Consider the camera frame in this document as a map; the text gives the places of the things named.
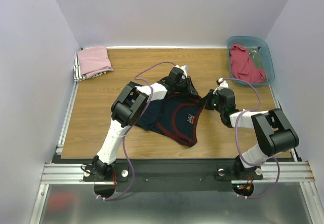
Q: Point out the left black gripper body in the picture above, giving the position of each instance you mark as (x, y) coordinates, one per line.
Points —
(181, 86)

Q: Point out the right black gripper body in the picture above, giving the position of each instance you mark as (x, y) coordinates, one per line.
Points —
(210, 100)

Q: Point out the navy jersey tank top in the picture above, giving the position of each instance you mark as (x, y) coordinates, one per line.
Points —
(175, 116)

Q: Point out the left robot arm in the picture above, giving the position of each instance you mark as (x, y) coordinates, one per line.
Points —
(130, 105)

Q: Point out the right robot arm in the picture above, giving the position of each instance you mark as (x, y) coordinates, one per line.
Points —
(274, 132)

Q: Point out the red tank top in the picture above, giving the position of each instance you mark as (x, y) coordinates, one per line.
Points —
(242, 66)

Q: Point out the pink folded tank top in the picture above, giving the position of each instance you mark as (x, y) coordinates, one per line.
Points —
(94, 60)

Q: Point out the striped folded tank top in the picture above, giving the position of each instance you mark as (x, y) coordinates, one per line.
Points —
(77, 72)

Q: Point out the teal plastic bin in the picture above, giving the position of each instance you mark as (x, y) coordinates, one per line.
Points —
(253, 42)

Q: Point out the green garment in bin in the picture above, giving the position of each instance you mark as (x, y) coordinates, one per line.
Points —
(255, 57)

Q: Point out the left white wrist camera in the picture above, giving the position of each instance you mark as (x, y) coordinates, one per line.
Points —
(184, 68)

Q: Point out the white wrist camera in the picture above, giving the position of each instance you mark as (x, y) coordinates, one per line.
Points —
(184, 68)
(221, 83)

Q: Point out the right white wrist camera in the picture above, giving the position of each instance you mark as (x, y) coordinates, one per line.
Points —
(221, 83)

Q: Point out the aluminium frame rail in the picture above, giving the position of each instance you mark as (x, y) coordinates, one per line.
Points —
(72, 174)

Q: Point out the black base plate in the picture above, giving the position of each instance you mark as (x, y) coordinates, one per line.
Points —
(186, 175)

